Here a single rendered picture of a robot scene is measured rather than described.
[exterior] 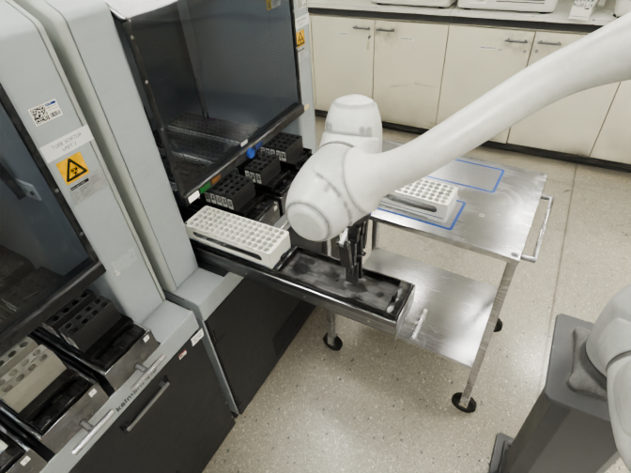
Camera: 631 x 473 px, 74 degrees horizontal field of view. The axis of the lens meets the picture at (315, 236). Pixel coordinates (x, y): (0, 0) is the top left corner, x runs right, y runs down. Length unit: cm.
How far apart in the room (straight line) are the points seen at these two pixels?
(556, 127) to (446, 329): 192
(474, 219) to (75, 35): 103
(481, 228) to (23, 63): 108
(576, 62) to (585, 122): 254
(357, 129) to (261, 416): 132
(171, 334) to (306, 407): 80
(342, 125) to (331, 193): 17
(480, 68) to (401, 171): 257
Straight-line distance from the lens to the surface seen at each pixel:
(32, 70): 88
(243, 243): 114
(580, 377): 113
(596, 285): 245
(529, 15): 301
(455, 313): 172
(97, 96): 95
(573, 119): 320
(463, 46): 312
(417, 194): 124
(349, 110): 72
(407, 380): 185
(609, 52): 67
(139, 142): 102
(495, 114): 63
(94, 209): 98
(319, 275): 109
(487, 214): 130
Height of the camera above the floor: 159
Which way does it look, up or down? 41 degrees down
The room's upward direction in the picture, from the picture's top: 5 degrees counter-clockwise
